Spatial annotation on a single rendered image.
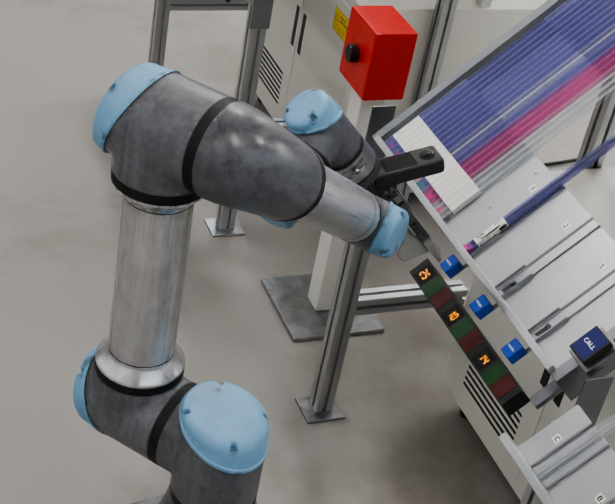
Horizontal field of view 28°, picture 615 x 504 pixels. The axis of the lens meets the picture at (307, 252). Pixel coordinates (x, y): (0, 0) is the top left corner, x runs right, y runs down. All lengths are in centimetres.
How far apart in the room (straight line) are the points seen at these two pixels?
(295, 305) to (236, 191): 172
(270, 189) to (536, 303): 72
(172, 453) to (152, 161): 41
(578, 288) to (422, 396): 101
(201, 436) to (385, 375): 141
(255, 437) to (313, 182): 36
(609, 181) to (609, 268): 70
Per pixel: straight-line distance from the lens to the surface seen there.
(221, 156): 133
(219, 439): 155
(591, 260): 197
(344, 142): 179
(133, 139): 138
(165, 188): 140
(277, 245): 326
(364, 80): 266
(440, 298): 206
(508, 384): 192
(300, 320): 300
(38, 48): 408
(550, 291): 197
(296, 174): 136
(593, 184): 260
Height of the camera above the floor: 184
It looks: 34 degrees down
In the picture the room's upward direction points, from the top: 12 degrees clockwise
